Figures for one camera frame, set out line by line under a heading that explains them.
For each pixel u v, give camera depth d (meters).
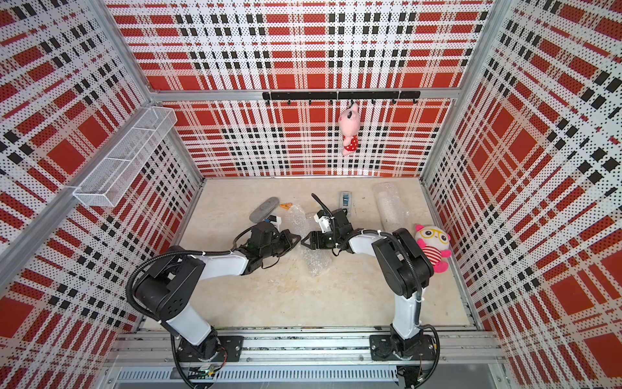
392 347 0.67
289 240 0.82
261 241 0.72
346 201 1.08
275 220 0.88
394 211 1.04
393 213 1.02
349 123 0.91
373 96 0.89
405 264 0.47
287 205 1.10
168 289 0.47
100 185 0.69
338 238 0.77
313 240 0.85
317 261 0.86
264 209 1.05
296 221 0.94
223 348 0.73
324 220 0.89
